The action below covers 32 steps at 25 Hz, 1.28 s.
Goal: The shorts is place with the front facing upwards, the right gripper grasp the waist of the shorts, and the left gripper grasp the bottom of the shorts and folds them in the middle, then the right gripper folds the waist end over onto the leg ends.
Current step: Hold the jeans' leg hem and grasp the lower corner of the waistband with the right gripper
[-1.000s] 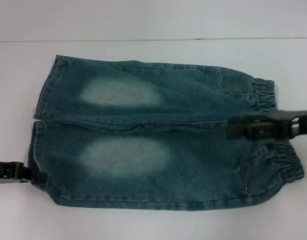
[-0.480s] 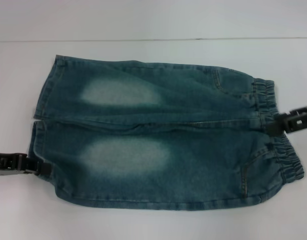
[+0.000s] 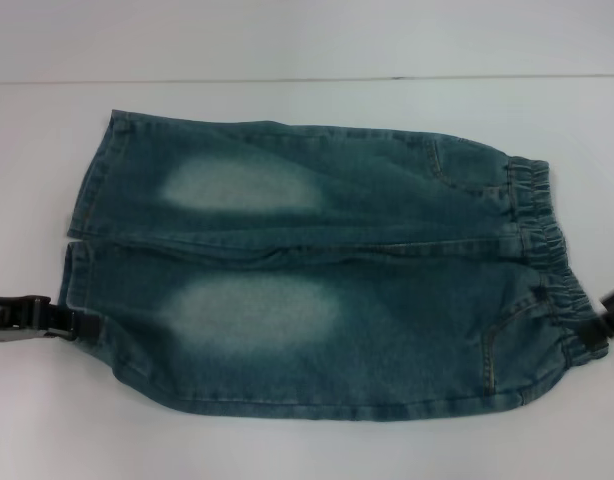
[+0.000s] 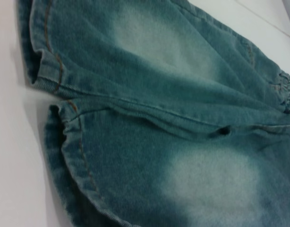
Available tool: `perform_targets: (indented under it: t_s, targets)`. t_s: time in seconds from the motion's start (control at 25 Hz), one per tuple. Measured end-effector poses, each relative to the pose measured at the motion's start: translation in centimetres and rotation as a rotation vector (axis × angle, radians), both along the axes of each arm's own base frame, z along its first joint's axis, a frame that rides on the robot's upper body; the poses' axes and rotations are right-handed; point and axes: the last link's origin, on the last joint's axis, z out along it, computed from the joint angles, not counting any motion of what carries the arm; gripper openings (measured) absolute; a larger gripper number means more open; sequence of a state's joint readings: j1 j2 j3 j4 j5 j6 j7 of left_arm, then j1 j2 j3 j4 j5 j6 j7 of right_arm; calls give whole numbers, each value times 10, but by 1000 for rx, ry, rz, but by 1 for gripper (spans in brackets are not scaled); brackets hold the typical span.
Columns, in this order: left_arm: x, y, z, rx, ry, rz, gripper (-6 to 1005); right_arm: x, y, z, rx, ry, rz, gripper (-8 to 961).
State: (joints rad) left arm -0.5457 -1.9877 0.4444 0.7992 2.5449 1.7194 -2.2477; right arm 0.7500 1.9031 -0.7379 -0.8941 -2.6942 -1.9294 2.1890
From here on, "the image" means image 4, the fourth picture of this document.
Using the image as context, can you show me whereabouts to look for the blue denim shorts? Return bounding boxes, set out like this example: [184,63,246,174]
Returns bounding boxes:
[16,0,290,227]

